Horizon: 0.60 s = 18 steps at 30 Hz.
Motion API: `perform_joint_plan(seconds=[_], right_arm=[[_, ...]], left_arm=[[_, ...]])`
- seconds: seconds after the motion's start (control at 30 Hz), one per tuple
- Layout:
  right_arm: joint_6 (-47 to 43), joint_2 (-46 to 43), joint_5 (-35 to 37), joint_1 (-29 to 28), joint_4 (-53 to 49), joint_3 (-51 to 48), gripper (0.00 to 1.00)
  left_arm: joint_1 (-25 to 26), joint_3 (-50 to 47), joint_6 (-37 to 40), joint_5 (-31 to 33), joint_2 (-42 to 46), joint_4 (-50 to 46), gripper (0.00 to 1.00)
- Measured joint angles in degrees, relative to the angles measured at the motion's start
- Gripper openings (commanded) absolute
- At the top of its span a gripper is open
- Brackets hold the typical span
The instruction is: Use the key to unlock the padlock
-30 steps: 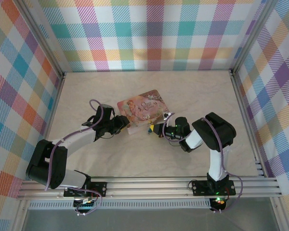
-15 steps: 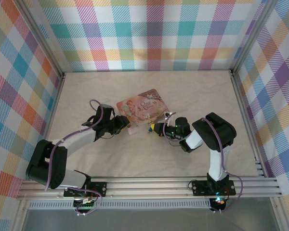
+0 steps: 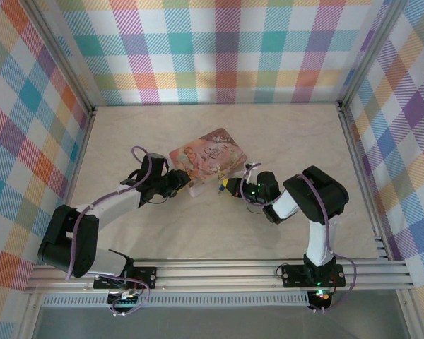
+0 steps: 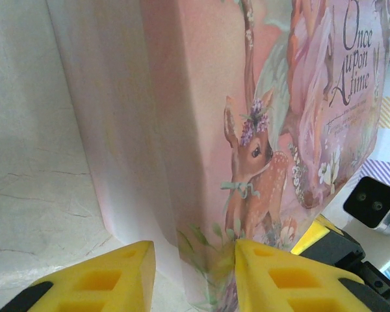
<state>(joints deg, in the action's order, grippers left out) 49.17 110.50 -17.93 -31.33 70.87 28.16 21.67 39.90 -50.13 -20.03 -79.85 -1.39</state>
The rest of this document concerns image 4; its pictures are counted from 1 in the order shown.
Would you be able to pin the pink fairy tale diary book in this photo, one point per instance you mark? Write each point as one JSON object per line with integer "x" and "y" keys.
{"x": 214, "y": 113}

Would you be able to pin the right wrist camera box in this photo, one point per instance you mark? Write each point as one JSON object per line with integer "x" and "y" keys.
{"x": 370, "y": 201}

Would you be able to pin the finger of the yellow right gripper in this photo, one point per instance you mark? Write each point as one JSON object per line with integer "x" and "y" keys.
{"x": 313, "y": 237}

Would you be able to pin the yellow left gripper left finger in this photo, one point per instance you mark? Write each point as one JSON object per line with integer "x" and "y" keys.
{"x": 94, "y": 282}

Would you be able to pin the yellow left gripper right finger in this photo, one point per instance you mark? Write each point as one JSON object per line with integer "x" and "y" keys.
{"x": 289, "y": 282}

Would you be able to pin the purple striped tape strip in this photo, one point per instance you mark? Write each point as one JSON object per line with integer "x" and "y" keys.
{"x": 386, "y": 172}

